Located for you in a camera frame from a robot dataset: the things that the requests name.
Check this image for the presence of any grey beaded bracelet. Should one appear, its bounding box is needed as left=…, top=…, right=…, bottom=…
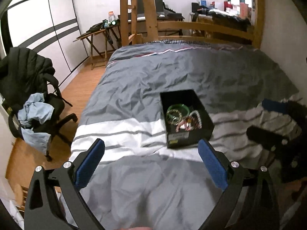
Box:
left=188, top=109, right=204, bottom=129

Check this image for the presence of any black jewelry box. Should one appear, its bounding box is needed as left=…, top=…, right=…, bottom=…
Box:
left=160, top=89, right=214, bottom=149

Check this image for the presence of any pink red beaded bracelet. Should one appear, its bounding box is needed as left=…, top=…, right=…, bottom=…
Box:
left=176, top=116, right=200, bottom=132

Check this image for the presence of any green jade bangle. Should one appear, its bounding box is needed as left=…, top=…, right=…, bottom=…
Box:
left=166, top=104, right=190, bottom=125

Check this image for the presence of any person's right hand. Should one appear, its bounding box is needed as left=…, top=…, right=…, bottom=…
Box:
left=118, top=227, right=152, bottom=230

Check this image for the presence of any black office chair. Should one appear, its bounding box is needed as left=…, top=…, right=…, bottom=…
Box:
left=8, top=82, right=78, bottom=161

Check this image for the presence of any grey striped duvet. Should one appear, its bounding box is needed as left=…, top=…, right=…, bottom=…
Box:
left=70, top=40, right=304, bottom=229

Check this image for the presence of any light blue shirt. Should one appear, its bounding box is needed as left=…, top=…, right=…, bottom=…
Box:
left=17, top=93, right=55, bottom=155

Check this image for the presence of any pile of dark clothes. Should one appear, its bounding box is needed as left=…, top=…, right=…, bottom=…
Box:
left=190, top=3, right=251, bottom=32

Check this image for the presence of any dark desk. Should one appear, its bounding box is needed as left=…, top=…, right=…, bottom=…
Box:
left=117, top=11, right=185, bottom=38

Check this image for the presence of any black computer monitor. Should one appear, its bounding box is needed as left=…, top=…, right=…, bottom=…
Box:
left=130, top=0, right=165, bottom=15

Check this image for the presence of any wooden ladder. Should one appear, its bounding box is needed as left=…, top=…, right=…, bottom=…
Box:
left=120, top=0, right=137, bottom=46

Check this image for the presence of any wooden folding table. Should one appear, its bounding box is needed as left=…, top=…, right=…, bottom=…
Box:
left=74, top=20, right=121, bottom=70

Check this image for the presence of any white sliding wardrobe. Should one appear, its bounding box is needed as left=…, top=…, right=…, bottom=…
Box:
left=1, top=0, right=88, bottom=90

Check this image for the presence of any wooden bed frame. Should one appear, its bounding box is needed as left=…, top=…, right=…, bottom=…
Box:
left=140, top=0, right=266, bottom=50

